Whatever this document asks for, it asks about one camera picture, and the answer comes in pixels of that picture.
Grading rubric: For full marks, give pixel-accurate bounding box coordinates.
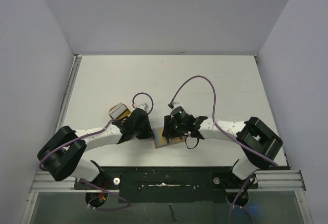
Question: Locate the gold credit card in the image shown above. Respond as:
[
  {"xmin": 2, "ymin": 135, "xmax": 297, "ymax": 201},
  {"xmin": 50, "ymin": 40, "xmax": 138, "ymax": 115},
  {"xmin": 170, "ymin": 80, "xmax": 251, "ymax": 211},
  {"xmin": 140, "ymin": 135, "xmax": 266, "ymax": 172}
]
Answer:
[{"xmin": 153, "ymin": 128, "xmax": 185, "ymax": 147}]

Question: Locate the tan leather card holder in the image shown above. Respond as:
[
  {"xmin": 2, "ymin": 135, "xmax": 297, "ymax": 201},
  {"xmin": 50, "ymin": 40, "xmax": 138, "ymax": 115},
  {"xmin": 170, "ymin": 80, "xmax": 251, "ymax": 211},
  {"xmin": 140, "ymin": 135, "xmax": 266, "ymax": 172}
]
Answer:
[{"xmin": 151, "ymin": 127, "xmax": 187, "ymax": 149}]

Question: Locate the black right gripper cable loop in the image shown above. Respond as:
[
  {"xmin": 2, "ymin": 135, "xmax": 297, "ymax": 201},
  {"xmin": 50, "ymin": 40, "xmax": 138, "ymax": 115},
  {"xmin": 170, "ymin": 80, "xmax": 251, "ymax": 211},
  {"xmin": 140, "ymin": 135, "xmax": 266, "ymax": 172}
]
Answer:
[{"xmin": 184, "ymin": 135, "xmax": 200, "ymax": 150}]

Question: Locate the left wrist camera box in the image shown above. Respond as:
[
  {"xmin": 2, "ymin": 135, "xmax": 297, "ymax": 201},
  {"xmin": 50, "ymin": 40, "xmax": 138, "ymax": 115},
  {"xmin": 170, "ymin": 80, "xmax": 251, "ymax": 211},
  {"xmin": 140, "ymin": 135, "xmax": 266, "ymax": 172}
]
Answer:
[{"xmin": 132, "ymin": 103, "xmax": 149, "ymax": 112}]

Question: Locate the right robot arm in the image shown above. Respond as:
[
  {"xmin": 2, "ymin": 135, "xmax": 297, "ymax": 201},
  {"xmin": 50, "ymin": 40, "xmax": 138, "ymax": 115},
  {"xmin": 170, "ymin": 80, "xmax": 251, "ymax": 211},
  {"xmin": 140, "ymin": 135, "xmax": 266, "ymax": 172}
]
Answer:
[{"xmin": 162, "ymin": 106, "xmax": 283, "ymax": 188}]

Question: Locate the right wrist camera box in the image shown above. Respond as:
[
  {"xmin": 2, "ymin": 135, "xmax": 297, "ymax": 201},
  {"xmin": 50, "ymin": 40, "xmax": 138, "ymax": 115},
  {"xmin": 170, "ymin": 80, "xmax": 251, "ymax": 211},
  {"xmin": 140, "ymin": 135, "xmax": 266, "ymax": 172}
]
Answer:
[{"xmin": 168, "ymin": 101, "xmax": 180, "ymax": 109}]

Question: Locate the wooden card tray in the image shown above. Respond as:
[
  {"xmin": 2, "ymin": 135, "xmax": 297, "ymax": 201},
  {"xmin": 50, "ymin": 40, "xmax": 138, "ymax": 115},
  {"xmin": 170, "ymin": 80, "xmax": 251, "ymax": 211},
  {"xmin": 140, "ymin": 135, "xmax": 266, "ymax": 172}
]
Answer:
[{"xmin": 108, "ymin": 103, "xmax": 131, "ymax": 119}]

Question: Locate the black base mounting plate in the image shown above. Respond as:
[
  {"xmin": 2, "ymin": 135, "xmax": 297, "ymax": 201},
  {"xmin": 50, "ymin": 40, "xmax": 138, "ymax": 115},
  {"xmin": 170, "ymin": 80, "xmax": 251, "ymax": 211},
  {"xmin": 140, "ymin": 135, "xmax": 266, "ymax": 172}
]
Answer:
[{"xmin": 74, "ymin": 166, "xmax": 259, "ymax": 204}]

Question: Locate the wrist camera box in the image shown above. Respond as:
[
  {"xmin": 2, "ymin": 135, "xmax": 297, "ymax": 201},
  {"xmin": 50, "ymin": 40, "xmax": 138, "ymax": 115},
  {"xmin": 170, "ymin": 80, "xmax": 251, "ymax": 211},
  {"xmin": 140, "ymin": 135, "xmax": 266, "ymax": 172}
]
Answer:
[
  {"xmin": 132, "ymin": 103, "xmax": 149, "ymax": 112},
  {"xmin": 168, "ymin": 101, "xmax": 180, "ymax": 109}
]

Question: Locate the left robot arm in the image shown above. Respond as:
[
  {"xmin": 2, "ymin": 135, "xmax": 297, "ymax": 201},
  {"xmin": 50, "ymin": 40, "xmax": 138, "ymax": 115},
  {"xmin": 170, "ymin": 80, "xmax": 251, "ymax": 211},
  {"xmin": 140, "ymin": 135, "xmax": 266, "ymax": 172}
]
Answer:
[{"xmin": 37, "ymin": 104, "xmax": 153, "ymax": 189}]

